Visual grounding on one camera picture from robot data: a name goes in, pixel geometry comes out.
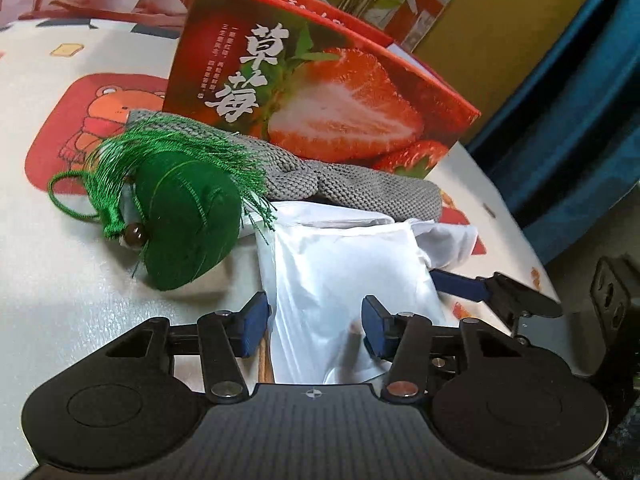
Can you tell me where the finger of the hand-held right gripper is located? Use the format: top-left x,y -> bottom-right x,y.
430,269 -> 562,339

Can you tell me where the wooden panel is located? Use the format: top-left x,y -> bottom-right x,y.
412,0 -> 613,121

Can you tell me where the white crumpled plastic bag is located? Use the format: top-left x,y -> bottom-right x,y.
410,217 -> 478,273

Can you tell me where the bear print tablecloth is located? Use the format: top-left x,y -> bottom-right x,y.
0,17 -> 576,461

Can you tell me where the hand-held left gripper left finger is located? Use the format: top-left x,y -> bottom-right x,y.
105,290 -> 273,404

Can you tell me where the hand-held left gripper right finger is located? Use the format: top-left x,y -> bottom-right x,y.
361,295 -> 526,403

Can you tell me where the teal curtain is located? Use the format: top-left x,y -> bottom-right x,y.
465,0 -> 640,266

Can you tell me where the grey knitted cloth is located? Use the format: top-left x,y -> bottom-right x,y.
125,107 -> 443,221

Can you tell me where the white plastic packet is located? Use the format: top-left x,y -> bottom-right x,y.
255,200 -> 448,386

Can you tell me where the red strawberry print cardboard box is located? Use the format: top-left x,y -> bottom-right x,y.
162,0 -> 482,181

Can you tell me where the green tasselled sachet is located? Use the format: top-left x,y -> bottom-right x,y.
47,125 -> 278,291

